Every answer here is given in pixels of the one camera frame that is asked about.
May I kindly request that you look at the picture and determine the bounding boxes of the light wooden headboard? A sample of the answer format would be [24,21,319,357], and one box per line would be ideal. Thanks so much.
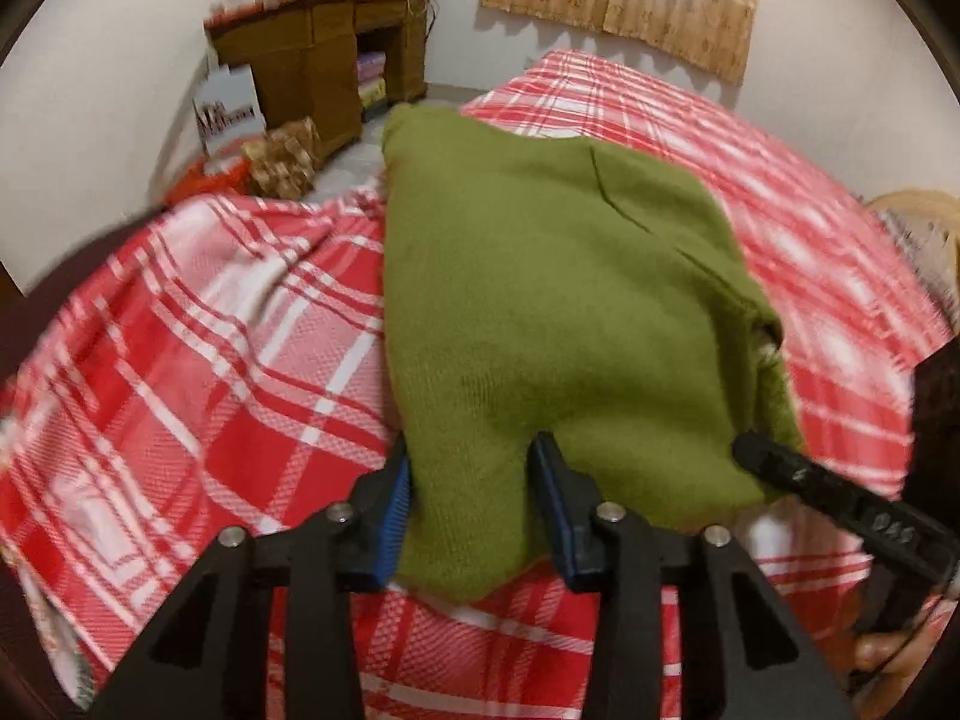
[862,190,960,241]

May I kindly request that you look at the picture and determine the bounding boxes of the red white plaid blanket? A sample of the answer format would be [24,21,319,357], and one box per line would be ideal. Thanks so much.
[0,49,953,720]

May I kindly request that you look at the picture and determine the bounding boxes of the white printed cardboard box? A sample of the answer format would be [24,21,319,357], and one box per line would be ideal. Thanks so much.
[193,64,263,155]

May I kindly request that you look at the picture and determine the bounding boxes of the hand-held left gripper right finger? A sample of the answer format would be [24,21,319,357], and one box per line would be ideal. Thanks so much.
[527,433,856,720]

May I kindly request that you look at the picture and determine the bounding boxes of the red plastic bag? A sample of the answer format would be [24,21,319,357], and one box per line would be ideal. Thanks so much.
[166,154,252,203]

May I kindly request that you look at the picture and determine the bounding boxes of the green orange cream knit sweater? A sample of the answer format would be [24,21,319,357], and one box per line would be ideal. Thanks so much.
[381,103,807,602]

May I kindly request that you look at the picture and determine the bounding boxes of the person's right hand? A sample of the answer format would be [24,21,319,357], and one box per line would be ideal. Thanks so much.
[851,626,931,698]

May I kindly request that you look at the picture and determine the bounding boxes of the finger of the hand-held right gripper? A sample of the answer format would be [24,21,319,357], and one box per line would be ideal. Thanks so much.
[731,429,960,578]

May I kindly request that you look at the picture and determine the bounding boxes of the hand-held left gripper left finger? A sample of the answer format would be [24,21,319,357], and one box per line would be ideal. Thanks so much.
[90,435,415,720]

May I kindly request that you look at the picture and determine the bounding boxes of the brown wooden desk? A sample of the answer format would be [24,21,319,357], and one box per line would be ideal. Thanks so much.
[204,0,436,151]

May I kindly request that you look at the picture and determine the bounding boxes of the dark bed frame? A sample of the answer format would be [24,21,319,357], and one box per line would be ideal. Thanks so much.
[0,221,158,391]

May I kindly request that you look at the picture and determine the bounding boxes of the brown patterned bag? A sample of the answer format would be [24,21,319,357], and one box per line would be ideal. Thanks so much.
[244,116,323,200]

